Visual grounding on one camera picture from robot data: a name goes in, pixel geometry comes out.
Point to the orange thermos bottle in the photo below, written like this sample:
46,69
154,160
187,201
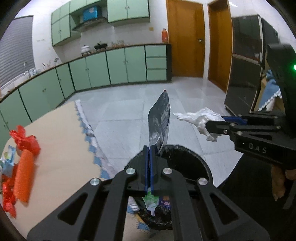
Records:
164,36

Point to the black range hood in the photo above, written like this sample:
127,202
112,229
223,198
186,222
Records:
83,19

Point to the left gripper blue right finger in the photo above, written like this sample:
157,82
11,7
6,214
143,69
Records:
151,164

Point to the light blue milk carton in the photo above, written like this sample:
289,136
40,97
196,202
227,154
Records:
7,161

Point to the black trash bin with bag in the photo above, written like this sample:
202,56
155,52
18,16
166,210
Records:
176,173

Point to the silver foil snack bag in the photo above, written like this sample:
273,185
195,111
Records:
159,120

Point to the white tissue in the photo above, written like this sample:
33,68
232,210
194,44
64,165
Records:
199,120

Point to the green lower kitchen cabinets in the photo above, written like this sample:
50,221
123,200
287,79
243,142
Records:
46,91

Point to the chrome sink faucet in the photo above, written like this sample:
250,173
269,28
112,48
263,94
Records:
26,70

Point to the black cabinet with glass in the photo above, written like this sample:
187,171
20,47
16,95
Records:
251,37

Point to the wooden door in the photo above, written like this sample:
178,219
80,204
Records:
220,26
186,35

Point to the green upper wall cabinets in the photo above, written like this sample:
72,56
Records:
116,12

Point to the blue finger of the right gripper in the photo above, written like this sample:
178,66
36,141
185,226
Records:
235,119

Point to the red plastic bag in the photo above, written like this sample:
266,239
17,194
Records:
23,142

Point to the white cooking pot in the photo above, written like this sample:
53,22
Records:
85,49

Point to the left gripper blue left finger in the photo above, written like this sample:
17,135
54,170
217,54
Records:
146,167

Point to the black wok on stove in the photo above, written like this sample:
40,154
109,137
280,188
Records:
100,46

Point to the grey window blind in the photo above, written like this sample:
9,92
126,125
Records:
16,48

